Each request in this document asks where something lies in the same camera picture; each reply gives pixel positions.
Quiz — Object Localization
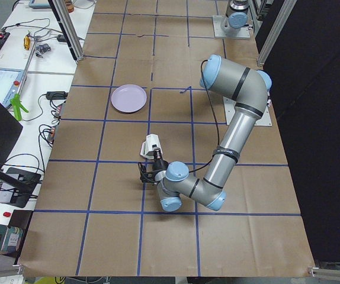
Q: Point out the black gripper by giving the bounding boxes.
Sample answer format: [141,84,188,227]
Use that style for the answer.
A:
[138,147,168,184]

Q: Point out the white faceted cup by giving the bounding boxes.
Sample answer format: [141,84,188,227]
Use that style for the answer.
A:
[140,134,162,160]

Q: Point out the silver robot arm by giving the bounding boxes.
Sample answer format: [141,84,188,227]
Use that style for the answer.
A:
[221,0,249,31]
[138,54,272,212]

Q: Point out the lavender plate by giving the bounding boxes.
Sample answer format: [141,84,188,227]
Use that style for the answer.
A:
[111,84,147,113]

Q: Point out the black power adapter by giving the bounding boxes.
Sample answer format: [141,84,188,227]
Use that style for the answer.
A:
[46,91,68,101]

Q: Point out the green grabber stick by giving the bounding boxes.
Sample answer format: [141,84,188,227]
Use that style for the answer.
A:
[10,36,39,121]

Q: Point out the teach pendant tablet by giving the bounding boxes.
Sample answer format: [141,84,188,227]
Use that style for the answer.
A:
[0,67,23,109]

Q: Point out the yellow tool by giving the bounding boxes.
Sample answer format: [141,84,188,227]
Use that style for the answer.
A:
[23,34,31,50]

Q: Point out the aluminium frame post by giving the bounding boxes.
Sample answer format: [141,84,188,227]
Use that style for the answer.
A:
[48,0,84,62]

